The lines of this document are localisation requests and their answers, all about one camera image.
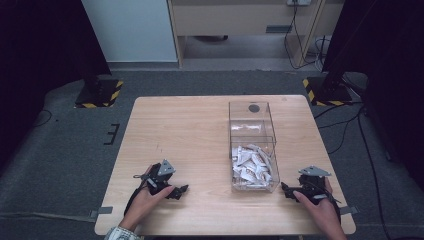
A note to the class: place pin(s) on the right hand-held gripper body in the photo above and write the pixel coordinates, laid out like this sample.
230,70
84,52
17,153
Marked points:
311,186

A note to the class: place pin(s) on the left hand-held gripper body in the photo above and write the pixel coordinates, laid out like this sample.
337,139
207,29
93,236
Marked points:
159,176

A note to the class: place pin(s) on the pile of white packets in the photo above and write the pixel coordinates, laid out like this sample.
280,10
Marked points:
251,166

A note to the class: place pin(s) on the clear plastic box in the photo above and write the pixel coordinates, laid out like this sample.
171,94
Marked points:
253,133

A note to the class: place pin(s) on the person's right hand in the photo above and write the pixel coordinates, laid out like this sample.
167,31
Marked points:
321,213

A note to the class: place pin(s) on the person's left hand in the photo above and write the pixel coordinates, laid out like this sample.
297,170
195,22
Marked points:
143,205

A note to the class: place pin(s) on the grey tape strip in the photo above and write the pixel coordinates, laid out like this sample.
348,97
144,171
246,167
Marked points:
101,211
349,210

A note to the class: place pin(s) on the black stand base hazard tape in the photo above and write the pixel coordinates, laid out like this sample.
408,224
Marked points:
98,95
328,93

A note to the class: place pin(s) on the black curtain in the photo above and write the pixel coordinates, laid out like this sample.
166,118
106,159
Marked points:
43,50
386,66

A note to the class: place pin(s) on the white cabinet panel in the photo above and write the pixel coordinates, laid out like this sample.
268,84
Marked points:
130,30

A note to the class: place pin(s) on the grey label on desk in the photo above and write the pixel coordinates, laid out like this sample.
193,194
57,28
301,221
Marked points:
279,29

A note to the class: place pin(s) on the white power strip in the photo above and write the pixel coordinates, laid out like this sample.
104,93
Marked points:
299,2

